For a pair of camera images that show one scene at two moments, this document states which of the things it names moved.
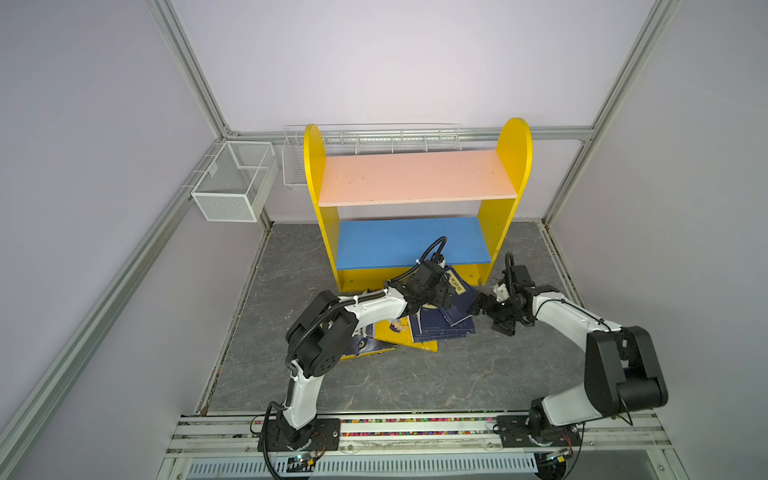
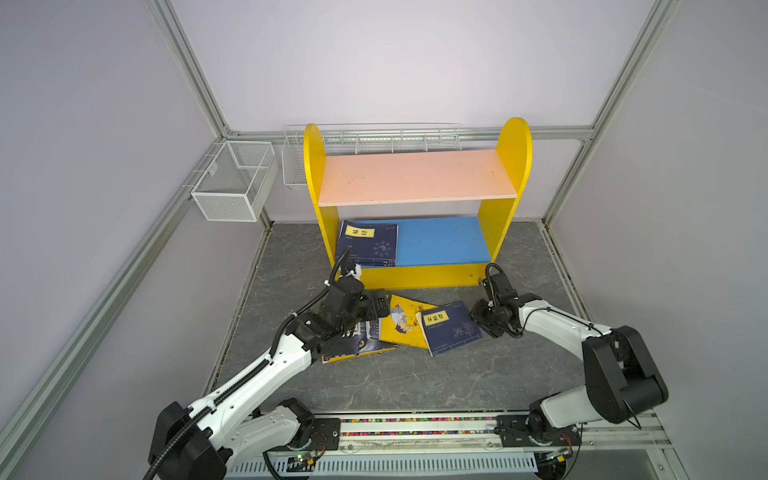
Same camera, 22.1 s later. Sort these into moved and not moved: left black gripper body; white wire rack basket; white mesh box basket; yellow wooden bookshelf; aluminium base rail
Moved: left black gripper body
Not moved: white wire rack basket; white mesh box basket; aluminium base rail; yellow wooden bookshelf
